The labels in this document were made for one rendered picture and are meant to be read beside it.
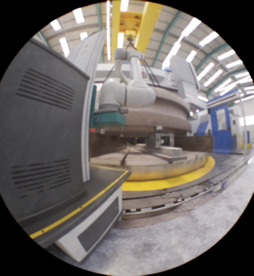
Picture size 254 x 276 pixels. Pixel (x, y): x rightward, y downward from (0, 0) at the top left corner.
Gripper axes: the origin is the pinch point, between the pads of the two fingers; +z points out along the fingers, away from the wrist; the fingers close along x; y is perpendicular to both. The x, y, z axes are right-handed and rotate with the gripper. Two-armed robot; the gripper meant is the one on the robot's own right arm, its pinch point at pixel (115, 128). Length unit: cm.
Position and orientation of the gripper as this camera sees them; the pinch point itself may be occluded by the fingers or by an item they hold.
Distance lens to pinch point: 93.5
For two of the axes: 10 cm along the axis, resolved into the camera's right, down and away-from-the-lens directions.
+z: -0.1, 10.0, -0.3
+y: -3.3, -0.3, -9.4
